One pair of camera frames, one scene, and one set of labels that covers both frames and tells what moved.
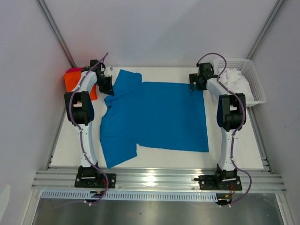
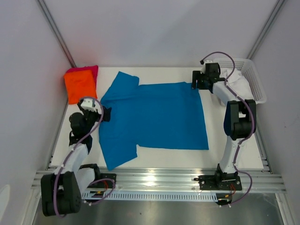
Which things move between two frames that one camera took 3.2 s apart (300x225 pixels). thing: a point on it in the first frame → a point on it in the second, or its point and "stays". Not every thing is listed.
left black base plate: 95,180 stays
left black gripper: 108,89 → 106,114
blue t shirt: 165,116 stays
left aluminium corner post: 54,26 stays
